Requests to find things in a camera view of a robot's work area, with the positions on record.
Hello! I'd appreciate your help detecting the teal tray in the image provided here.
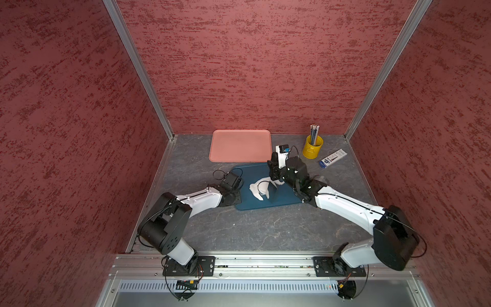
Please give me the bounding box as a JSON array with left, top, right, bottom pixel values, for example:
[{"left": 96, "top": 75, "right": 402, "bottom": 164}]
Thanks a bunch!
[{"left": 232, "top": 163, "right": 300, "bottom": 211}]

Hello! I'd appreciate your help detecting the white dough piece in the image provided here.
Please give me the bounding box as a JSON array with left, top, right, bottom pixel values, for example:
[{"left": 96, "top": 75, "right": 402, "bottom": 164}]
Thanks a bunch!
[{"left": 249, "top": 177, "right": 277, "bottom": 201}]

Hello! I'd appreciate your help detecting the metal ring cutter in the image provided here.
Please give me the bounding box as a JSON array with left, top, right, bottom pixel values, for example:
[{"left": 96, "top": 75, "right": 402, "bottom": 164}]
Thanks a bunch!
[{"left": 314, "top": 175, "right": 329, "bottom": 184}]

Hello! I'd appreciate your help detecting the metal dough scraper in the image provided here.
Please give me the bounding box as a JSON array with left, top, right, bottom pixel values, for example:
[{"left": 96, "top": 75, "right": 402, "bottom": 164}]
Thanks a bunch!
[{"left": 267, "top": 182, "right": 278, "bottom": 203}]

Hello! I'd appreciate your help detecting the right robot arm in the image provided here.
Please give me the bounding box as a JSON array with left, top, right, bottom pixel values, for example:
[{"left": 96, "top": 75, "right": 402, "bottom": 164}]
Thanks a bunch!
[{"left": 267, "top": 152, "right": 420, "bottom": 276}]

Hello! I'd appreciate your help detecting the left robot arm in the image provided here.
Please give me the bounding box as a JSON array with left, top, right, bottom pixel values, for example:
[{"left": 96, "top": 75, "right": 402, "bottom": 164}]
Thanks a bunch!
[{"left": 137, "top": 171, "right": 243, "bottom": 277}]

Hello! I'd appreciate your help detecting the yellow cup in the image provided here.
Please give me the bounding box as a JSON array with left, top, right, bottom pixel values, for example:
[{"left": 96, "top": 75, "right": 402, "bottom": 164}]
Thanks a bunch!
[{"left": 303, "top": 136, "right": 323, "bottom": 159}]

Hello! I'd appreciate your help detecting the white blue pencil box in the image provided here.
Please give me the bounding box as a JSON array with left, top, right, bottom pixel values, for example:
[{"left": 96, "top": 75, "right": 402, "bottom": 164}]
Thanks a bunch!
[{"left": 319, "top": 149, "right": 347, "bottom": 168}]

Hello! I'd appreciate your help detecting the pink tray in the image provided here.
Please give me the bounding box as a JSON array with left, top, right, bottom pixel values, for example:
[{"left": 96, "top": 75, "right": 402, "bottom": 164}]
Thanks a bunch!
[{"left": 209, "top": 130, "right": 272, "bottom": 163}]

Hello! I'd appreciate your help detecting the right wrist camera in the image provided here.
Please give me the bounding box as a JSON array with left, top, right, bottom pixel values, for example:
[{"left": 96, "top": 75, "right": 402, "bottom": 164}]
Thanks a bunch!
[{"left": 276, "top": 145, "right": 290, "bottom": 169}]

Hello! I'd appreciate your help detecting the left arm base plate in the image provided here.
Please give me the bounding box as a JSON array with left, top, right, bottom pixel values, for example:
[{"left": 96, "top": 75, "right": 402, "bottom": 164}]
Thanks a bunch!
[{"left": 161, "top": 256, "right": 216, "bottom": 278}]

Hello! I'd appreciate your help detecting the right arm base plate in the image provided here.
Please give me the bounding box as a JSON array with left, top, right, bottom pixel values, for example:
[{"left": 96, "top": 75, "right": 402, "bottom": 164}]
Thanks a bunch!
[{"left": 312, "top": 257, "right": 366, "bottom": 278}]

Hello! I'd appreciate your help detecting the aluminium front rail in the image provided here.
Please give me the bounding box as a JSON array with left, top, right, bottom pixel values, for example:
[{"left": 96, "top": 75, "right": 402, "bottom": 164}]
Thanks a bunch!
[{"left": 109, "top": 253, "right": 421, "bottom": 280}]

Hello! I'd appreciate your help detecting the right corner aluminium post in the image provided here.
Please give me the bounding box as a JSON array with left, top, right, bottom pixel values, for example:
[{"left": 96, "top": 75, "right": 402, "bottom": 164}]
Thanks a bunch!
[{"left": 344, "top": 0, "right": 432, "bottom": 142}]

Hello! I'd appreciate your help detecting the corner aluminium post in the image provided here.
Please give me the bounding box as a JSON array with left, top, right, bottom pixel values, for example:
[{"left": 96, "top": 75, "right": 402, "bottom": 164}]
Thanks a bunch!
[
  {"left": 344, "top": 0, "right": 432, "bottom": 142},
  {"left": 103, "top": 0, "right": 175, "bottom": 141}
]

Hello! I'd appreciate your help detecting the left corner aluminium post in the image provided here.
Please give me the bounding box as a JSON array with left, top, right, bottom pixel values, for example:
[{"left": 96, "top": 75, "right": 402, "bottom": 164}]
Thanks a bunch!
[{"left": 103, "top": 0, "right": 175, "bottom": 141}]

